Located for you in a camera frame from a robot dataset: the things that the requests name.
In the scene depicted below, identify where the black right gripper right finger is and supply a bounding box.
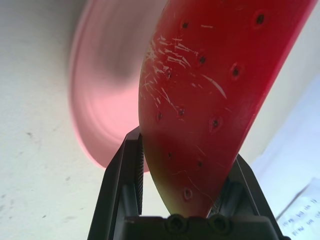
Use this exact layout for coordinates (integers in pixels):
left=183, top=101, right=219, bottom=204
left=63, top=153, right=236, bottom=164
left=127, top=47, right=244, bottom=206
left=207, top=155, right=285, bottom=238

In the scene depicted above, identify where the pink round plate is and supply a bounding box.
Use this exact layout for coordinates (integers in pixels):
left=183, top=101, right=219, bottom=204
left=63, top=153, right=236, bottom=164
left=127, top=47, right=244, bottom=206
left=67, top=0, right=173, bottom=170

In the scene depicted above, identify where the red watermelon slice toy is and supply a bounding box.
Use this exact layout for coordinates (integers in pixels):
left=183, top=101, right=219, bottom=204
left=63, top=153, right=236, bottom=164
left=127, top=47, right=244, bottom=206
left=138, top=0, right=318, bottom=218

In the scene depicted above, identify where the printed white paper sheet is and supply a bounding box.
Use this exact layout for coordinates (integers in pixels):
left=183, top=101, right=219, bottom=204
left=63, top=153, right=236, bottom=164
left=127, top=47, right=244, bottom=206
left=276, top=176, right=320, bottom=240

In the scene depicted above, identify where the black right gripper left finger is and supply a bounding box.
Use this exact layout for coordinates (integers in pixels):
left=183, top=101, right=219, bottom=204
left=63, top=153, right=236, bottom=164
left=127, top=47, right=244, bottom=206
left=87, top=126, right=145, bottom=240

